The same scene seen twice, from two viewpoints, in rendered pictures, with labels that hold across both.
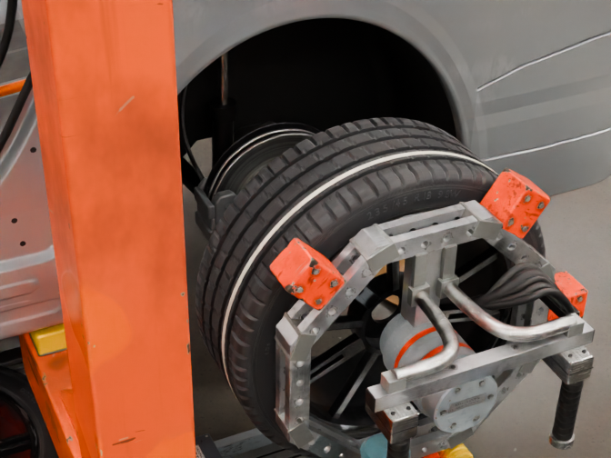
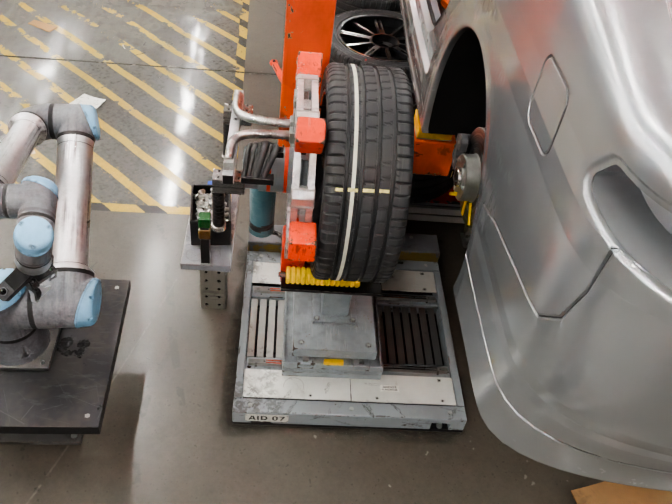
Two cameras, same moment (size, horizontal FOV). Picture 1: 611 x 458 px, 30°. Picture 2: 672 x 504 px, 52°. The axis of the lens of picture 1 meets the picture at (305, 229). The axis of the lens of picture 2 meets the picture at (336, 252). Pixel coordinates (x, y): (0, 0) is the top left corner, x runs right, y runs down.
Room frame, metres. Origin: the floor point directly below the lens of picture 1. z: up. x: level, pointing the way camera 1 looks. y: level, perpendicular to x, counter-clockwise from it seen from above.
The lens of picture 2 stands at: (2.28, -1.77, 2.16)
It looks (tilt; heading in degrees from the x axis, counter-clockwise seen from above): 44 degrees down; 108
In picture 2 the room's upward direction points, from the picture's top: 9 degrees clockwise
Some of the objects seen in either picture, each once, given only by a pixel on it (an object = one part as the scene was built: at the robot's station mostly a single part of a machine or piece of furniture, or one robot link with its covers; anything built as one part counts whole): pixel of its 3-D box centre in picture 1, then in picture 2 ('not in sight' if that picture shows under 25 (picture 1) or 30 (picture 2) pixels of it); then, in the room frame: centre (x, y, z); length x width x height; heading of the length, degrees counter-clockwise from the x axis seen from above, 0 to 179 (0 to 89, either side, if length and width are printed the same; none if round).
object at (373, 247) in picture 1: (416, 344); (300, 171); (1.61, -0.21, 0.85); 0.54 x 0.07 x 0.54; 116
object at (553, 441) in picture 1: (566, 408); (218, 207); (1.48, -0.46, 0.83); 0.04 x 0.04 x 0.16
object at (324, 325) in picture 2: not in sight; (336, 290); (1.77, -0.13, 0.32); 0.40 x 0.30 x 0.28; 116
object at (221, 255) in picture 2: not in sight; (211, 225); (1.27, -0.18, 0.44); 0.43 x 0.17 x 0.03; 116
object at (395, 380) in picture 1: (408, 319); (264, 99); (1.46, -0.17, 1.03); 0.19 x 0.18 x 0.11; 26
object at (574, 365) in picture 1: (565, 354); (228, 181); (1.50, -0.45, 0.93); 0.09 x 0.05 x 0.05; 26
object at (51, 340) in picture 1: (62, 320); (433, 124); (1.84, 0.50, 0.71); 0.14 x 0.14 x 0.05; 26
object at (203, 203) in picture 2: not in sight; (210, 213); (1.28, -0.20, 0.51); 0.20 x 0.14 x 0.13; 121
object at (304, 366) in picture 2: not in sight; (331, 318); (1.75, -0.11, 0.13); 0.50 x 0.36 x 0.10; 116
